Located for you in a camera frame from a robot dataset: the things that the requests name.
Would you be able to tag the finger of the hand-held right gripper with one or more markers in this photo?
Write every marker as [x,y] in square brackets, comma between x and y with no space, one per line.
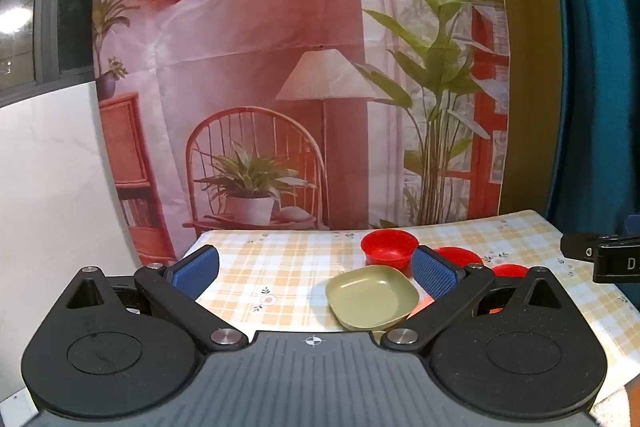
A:
[577,248]

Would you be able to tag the green square plate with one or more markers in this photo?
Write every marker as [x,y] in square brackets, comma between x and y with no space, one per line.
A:
[372,298]

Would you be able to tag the orange plate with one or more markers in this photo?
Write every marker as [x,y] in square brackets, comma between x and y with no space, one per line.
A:
[421,307]

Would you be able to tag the checked floral tablecloth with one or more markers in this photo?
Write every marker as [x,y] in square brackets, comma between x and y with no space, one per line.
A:
[285,267]

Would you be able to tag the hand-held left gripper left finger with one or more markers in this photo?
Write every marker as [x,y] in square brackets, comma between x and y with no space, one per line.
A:
[194,268]

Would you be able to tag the tall red bowl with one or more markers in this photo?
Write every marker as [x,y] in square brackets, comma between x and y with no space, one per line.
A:
[389,248]

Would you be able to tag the dark window frame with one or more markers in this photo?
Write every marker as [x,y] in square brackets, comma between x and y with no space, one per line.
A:
[47,7]

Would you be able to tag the printed room backdrop cloth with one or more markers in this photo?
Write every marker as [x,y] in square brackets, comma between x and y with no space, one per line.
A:
[280,57]

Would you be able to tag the teal curtain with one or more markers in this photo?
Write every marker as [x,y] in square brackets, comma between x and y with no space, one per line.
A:
[600,82]

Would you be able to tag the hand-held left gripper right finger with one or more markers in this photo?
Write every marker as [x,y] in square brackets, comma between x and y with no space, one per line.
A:
[434,274]

